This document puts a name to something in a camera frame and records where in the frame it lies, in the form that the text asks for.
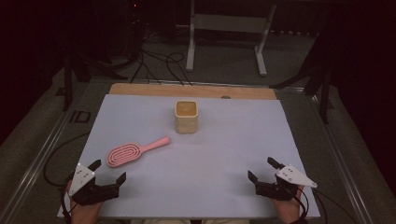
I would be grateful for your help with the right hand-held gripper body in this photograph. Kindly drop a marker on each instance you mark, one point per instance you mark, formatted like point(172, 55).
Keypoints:
point(292, 175)

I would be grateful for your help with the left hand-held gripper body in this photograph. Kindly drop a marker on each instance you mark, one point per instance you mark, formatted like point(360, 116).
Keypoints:
point(81, 180)

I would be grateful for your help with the pink hairbrush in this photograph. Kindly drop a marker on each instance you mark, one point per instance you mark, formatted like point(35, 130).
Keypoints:
point(155, 144)

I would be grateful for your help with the cream square ceramic cup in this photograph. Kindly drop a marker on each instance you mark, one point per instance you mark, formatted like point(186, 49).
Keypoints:
point(186, 124)

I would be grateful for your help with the person's right hand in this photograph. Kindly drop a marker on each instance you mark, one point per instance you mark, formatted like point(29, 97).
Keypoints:
point(291, 210)

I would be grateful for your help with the person's left hand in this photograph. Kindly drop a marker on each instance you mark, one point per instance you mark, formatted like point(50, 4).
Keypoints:
point(84, 214)

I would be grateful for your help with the black tripod stand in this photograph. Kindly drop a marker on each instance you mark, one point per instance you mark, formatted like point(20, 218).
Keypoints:
point(323, 90)
point(67, 81)

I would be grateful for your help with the white metal stand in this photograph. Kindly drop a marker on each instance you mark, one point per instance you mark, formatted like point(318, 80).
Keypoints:
point(230, 23)

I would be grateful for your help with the aluminium frame rail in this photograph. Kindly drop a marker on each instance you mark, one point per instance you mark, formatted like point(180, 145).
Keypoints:
point(40, 155)
point(339, 155)

